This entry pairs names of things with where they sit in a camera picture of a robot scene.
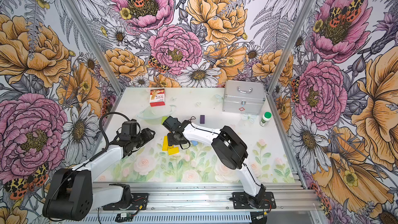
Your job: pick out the white bottle green cap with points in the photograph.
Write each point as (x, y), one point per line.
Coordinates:
(266, 118)

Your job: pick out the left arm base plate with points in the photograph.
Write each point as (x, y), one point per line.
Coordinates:
(137, 201)

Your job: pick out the long yellow block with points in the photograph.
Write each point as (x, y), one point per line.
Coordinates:
(165, 145)

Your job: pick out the silver metal case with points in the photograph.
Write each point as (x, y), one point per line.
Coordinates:
(243, 97)

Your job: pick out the green block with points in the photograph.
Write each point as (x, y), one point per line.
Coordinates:
(164, 118)

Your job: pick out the small circuit board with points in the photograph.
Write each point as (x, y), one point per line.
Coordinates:
(124, 217)

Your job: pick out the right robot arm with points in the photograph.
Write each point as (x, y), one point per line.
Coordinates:
(228, 146)

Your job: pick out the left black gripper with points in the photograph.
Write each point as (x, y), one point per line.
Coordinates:
(146, 132)

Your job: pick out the red white cardboard box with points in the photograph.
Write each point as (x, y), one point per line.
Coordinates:
(157, 97)

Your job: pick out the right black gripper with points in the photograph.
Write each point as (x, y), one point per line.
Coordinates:
(171, 142)

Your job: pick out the purple block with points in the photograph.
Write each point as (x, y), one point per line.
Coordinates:
(202, 119)

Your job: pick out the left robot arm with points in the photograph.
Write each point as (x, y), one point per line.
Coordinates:
(72, 196)

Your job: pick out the clear glass bowl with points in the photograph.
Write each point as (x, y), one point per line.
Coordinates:
(154, 115)

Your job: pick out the yellow block crosswise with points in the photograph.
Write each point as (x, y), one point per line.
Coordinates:
(173, 151)

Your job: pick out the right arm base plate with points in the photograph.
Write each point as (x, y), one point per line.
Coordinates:
(241, 200)

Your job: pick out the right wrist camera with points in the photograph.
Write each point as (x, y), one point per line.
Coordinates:
(171, 124)

